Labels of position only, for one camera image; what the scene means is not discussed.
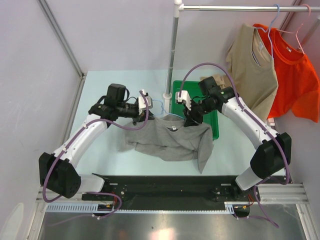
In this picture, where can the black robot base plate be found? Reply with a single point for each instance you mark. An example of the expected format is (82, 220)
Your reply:
(170, 193)

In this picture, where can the metal clothes rack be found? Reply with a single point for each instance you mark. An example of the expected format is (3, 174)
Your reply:
(179, 7)

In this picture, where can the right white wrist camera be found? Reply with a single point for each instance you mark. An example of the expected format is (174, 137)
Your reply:
(183, 98)

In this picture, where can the aluminium frame rail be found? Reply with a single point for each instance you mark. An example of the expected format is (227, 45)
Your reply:
(270, 193)

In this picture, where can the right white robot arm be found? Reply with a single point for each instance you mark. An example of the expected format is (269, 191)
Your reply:
(272, 149)

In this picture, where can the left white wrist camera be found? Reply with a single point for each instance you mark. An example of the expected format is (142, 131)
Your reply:
(144, 101)

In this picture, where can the light blue hanger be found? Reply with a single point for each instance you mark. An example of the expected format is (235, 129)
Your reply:
(164, 112)

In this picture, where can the grey t shirt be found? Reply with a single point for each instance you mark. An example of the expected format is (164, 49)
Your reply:
(167, 141)

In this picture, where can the beige t shirt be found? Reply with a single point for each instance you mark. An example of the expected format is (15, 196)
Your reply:
(252, 68)

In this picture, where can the aluminium corner post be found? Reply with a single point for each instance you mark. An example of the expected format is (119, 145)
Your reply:
(55, 26)

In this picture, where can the orange t shirt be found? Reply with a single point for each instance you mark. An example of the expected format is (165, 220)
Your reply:
(298, 83)

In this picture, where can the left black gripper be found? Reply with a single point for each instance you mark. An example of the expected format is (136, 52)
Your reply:
(141, 118)

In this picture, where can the blue hanger with beige shirt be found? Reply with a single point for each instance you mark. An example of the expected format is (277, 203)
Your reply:
(266, 33)

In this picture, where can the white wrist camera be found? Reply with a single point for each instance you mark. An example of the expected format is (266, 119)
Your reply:
(183, 98)
(144, 101)

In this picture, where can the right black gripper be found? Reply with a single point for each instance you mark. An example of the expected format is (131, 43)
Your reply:
(191, 118)

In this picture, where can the green plastic bin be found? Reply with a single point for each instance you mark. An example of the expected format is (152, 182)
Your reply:
(194, 91)

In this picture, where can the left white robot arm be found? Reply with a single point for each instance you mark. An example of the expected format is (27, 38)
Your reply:
(57, 170)

